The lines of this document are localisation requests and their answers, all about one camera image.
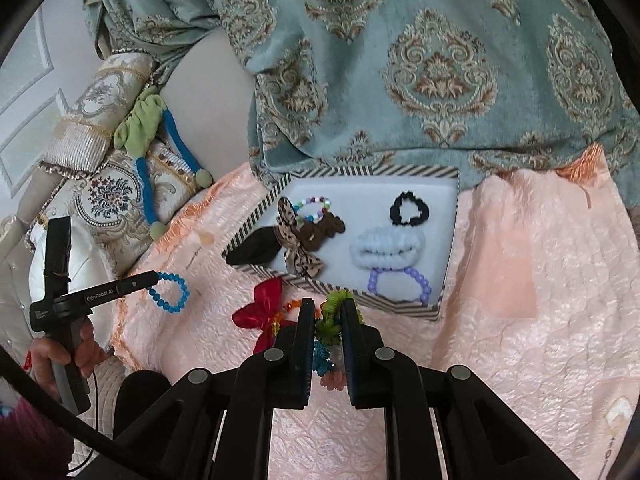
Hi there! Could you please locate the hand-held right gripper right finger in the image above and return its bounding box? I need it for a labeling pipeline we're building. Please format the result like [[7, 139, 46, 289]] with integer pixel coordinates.
[[340, 300, 583, 480]]

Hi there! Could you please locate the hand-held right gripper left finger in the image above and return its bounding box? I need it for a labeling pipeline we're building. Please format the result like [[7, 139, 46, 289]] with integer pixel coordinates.
[[112, 297, 319, 480]]

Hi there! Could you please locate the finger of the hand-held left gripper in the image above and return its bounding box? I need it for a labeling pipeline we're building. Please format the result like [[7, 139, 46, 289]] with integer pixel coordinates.
[[121, 270, 162, 295]]

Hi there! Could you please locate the colourful flower bracelet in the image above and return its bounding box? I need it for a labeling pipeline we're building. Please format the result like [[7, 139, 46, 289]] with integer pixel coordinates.
[[311, 289, 362, 392]]

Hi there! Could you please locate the blue bead bracelet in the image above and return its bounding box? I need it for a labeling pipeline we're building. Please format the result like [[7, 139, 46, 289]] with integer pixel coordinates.
[[148, 272, 191, 313]]

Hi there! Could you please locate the leopard print hair bow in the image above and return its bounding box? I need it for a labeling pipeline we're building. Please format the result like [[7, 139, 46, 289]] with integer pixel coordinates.
[[276, 197, 324, 279]]

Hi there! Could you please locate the purple bead bracelet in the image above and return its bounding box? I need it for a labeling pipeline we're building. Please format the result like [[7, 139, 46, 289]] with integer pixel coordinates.
[[366, 265, 433, 306]]

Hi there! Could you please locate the light blue scrunchie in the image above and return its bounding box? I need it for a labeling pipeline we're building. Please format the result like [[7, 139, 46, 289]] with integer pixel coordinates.
[[349, 226, 427, 272]]

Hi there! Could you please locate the black oval hair clip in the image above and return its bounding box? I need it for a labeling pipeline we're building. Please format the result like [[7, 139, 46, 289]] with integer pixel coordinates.
[[225, 226, 282, 267]]

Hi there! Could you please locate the brown scrunchie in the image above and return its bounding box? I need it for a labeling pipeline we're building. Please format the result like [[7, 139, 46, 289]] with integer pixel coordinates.
[[299, 212, 347, 252]]

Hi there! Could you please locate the pastel multicolour bead bracelet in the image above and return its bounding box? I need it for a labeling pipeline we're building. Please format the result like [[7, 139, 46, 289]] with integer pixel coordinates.
[[294, 194, 334, 224]]

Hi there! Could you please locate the striped shallow cardboard box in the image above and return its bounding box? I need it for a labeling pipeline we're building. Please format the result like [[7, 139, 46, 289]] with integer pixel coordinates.
[[222, 166, 461, 322]]

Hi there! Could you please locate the black scrunchie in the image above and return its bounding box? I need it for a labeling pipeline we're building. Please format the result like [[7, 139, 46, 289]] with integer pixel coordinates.
[[389, 190, 432, 227]]

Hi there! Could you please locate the person's left forearm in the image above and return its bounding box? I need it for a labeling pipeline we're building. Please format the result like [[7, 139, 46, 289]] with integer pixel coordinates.
[[0, 394, 77, 480]]

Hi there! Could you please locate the person's left hand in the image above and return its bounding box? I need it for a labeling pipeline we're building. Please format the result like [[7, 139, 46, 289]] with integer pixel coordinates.
[[29, 319, 110, 397]]

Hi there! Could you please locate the red hair bow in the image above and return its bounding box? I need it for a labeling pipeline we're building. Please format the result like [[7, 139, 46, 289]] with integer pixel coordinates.
[[232, 278, 302, 354]]

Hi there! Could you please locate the white pillow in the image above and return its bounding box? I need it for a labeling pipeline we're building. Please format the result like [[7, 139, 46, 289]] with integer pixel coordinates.
[[26, 219, 122, 333]]

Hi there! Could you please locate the small gold earring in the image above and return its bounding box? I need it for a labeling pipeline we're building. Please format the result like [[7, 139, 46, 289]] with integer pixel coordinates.
[[186, 231, 215, 267]]

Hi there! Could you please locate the floral embroidered cushion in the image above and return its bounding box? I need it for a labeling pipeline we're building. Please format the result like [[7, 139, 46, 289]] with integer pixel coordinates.
[[29, 147, 202, 263]]

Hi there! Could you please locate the green and blue plush toy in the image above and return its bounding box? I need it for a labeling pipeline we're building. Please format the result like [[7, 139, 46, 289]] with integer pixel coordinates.
[[113, 87, 216, 242]]

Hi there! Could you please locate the pink quilted bedspread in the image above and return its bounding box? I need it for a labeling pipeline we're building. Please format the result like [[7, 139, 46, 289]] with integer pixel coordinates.
[[109, 144, 640, 480]]

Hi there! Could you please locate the gold patterned bolster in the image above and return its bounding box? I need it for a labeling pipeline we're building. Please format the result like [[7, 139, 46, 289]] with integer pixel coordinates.
[[41, 52, 157, 182]]

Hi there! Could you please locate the cream pillow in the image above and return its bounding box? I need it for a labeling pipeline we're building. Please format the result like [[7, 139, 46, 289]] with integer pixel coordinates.
[[164, 29, 262, 182]]

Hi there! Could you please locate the white panelled door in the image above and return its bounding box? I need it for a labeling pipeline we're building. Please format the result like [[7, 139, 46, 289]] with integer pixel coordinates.
[[0, 9, 92, 223]]

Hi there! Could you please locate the white shell earring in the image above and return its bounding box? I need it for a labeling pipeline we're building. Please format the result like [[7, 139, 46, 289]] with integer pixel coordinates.
[[601, 394, 635, 467]]

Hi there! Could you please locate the teal patterned blanket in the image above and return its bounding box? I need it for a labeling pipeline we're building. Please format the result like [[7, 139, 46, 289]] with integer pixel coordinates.
[[80, 0, 640, 193]]

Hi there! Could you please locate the orange bead bracelet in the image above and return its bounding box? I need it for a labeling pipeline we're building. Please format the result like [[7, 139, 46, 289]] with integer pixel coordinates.
[[269, 299, 323, 335]]

